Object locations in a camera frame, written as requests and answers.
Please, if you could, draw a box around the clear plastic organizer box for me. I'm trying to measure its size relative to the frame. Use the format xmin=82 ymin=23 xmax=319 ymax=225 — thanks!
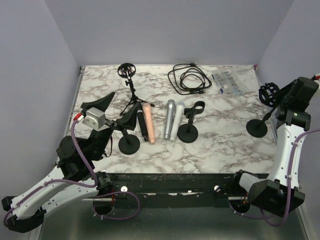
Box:
xmin=211 ymin=69 xmax=243 ymax=97

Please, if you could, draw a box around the black coiled cable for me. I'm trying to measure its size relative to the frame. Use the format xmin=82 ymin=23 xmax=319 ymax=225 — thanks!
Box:
xmin=167 ymin=63 xmax=213 ymax=96

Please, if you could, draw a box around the black microphone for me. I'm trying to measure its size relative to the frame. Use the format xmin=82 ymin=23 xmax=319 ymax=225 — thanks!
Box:
xmin=137 ymin=110 xmax=149 ymax=142

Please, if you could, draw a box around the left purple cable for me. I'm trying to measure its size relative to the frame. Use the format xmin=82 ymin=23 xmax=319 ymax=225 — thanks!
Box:
xmin=3 ymin=121 xmax=141 ymax=227

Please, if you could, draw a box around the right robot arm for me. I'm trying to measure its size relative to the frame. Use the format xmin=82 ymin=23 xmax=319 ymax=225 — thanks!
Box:
xmin=230 ymin=75 xmax=320 ymax=219

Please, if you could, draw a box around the round-base stand with shockmount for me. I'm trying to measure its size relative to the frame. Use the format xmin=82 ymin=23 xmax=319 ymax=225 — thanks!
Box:
xmin=246 ymin=82 xmax=280 ymax=138

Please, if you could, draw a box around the white microphone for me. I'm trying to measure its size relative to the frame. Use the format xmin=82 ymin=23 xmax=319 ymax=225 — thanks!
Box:
xmin=169 ymin=102 xmax=185 ymax=142

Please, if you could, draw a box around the round-base stand with clip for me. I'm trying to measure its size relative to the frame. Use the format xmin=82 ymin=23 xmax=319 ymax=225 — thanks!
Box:
xmin=177 ymin=101 xmax=206 ymax=144

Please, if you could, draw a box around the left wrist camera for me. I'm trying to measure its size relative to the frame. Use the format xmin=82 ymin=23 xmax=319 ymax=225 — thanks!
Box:
xmin=73 ymin=107 xmax=108 ymax=132

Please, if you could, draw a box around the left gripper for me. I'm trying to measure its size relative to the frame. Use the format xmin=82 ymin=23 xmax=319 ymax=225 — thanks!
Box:
xmin=83 ymin=93 xmax=140 ymax=161

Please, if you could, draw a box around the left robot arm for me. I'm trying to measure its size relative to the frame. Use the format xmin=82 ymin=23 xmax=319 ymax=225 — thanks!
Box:
xmin=1 ymin=92 xmax=140 ymax=233

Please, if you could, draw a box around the black round-base mic stand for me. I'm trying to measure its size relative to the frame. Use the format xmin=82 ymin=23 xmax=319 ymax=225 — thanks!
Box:
xmin=118 ymin=129 xmax=140 ymax=155

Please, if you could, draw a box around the silver microphone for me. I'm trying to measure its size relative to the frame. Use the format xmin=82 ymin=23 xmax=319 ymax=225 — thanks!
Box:
xmin=163 ymin=99 xmax=176 ymax=140

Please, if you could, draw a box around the black tripod mic stand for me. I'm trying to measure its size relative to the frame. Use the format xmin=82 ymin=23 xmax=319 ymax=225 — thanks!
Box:
xmin=117 ymin=62 xmax=155 ymax=116

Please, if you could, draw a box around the beige microphone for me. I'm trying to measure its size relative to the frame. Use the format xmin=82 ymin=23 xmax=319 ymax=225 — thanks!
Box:
xmin=142 ymin=103 xmax=156 ymax=144

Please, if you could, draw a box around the black mounting rail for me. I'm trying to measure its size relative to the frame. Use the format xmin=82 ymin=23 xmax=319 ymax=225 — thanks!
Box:
xmin=67 ymin=172 xmax=288 ymax=210

